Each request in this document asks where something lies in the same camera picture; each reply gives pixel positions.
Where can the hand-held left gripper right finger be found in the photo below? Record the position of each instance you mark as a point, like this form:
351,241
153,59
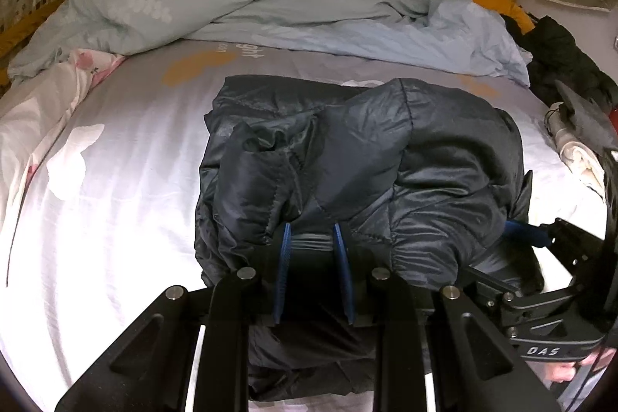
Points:
343,277

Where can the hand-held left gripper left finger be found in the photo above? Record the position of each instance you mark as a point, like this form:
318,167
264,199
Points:
282,277

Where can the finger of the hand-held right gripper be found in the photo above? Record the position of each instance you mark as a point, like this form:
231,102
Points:
526,233
492,281

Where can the black down jacket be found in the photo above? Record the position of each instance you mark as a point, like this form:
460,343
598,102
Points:
386,151

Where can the black clothes heap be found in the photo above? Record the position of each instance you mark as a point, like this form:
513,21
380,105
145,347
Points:
555,50

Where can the person's right hand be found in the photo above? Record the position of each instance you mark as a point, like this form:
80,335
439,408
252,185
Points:
562,373

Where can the white garment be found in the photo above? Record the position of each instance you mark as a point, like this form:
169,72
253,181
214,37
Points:
579,156

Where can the grey garment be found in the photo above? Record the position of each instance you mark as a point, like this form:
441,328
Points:
584,112

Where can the white pink floral pillow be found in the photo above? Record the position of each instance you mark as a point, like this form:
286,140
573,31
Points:
38,117

